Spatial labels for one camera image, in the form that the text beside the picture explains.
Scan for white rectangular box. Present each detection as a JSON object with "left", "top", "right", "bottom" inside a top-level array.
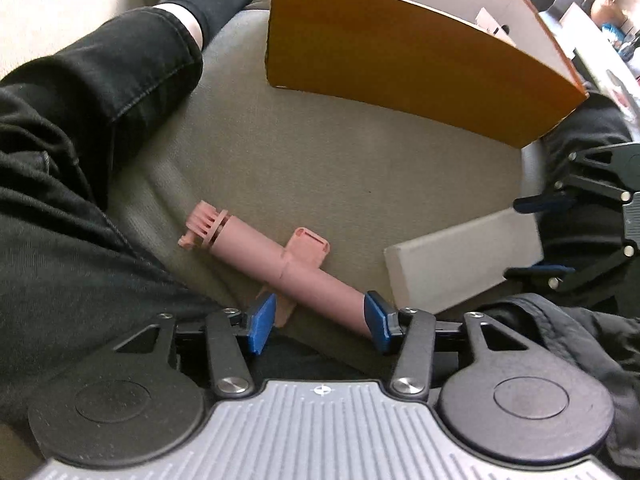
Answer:
[{"left": 384, "top": 208, "right": 542, "bottom": 314}]

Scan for pink plastic tube tool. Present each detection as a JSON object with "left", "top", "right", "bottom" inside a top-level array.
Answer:
[{"left": 178, "top": 202, "right": 370, "bottom": 337}]

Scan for right leg black trousers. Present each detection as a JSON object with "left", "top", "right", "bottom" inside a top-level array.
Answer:
[{"left": 485, "top": 92, "right": 639, "bottom": 479}]

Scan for leg black trousers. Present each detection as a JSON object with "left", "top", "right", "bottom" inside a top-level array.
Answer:
[
  {"left": 1, "top": 0, "right": 252, "bottom": 422},
  {"left": 485, "top": 92, "right": 639, "bottom": 479}
]

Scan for white tv cabinet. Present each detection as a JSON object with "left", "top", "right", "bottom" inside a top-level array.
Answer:
[{"left": 560, "top": 3, "right": 639, "bottom": 133}]

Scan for left leg black trousers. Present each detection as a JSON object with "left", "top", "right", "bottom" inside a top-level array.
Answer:
[{"left": 1, "top": 0, "right": 252, "bottom": 422}]

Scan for orange cardboard box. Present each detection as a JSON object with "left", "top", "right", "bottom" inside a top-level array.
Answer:
[{"left": 266, "top": 0, "right": 587, "bottom": 148}]

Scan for beige fabric sofa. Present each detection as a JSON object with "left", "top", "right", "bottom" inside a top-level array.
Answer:
[{"left": 0, "top": 0, "right": 549, "bottom": 480}]

